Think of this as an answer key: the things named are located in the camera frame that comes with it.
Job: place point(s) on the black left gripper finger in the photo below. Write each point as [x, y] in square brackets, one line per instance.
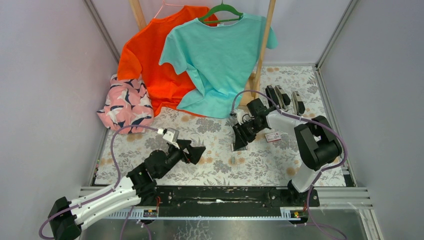
[195, 153]
[184, 144]

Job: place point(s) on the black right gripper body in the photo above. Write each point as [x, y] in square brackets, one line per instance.
[252, 128]

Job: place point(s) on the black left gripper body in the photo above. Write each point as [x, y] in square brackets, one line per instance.
[186, 157]

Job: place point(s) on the red staple box sleeve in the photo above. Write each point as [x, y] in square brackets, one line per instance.
[272, 137]

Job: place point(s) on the beige and black stapler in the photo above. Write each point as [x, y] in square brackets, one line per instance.
[283, 98]

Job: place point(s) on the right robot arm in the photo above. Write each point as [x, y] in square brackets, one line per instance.
[317, 142]

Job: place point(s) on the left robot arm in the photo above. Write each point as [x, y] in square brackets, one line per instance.
[68, 218]

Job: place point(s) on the wooden rack base tray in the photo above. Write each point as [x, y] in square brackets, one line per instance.
[248, 96]

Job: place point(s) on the pink bird-pattern cloth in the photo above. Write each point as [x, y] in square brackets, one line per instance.
[127, 103]

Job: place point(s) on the teal t-shirt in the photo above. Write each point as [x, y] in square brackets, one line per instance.
[218, 60]

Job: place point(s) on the orange t-shirt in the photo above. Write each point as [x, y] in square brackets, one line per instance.
[140, 57]

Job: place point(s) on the green clothes hanger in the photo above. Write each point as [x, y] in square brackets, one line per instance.
[230, 13]

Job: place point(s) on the pink clothes hanger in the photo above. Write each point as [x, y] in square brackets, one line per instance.
[167, 8]

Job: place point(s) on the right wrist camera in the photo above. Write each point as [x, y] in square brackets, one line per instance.
[237, 116]

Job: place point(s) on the wooden rack right post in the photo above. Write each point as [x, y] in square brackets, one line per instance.
[269, 17]

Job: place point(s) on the wooden rack post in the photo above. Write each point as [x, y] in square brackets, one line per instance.
[138, 14]
[269, 17]

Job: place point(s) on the wooden rack left post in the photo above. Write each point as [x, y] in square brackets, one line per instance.
[138, 14]

